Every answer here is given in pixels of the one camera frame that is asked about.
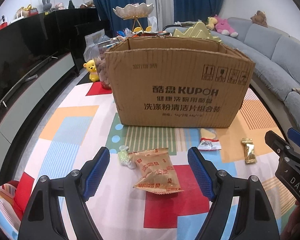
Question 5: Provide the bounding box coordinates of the pink plush toy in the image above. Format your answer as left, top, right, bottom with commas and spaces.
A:
214, 15, 238, 38

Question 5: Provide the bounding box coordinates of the clear cheese snack packet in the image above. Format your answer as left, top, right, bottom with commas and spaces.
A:
198, 128, 222, 151

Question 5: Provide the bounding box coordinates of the gold mountain-shaped tray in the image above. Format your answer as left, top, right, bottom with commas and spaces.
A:
172, 22, 222, 43

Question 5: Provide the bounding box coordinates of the brown cardboard box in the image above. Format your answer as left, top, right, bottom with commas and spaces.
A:
105, 36, 255, 128

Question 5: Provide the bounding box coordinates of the tiered white snack bowl stand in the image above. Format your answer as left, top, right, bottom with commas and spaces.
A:
112, 2, 166, 40

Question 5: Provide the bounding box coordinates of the gold snack bar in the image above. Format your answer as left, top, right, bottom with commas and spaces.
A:
241, 138, 257, 164

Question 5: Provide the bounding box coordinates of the pale green candy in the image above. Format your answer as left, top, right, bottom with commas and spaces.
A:
117, 145, 136, 170

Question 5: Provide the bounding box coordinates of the grey sectional sofa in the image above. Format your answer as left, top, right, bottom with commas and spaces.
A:
162, 17, 300, 140

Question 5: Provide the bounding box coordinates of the yellow bear toy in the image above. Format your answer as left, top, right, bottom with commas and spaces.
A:
83, 60, 100, 82

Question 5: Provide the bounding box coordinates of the orange biscuit snack bag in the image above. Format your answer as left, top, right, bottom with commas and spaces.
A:
129, 148, 182, 194

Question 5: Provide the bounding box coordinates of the brown teddy bear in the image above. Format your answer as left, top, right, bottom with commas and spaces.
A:
250, 10, 268, 28

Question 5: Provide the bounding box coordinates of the bag of nuts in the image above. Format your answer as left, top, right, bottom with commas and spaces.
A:
83, 29, 110, 62

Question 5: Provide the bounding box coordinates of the yellow plush toy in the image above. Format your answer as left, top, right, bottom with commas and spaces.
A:
206, 17, 218, 30

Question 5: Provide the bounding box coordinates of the grey rabbit plush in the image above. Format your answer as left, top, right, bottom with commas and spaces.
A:
42, 0, 52, 12

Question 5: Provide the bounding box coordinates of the person's right hand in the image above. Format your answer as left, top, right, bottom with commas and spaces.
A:
280, 200, 300, 239

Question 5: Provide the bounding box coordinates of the colourful play mat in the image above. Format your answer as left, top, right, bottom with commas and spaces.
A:
0, 81, 291, 240

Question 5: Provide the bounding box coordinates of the clear jar of nuts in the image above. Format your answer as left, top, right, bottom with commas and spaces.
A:
94, 41, 114, 90

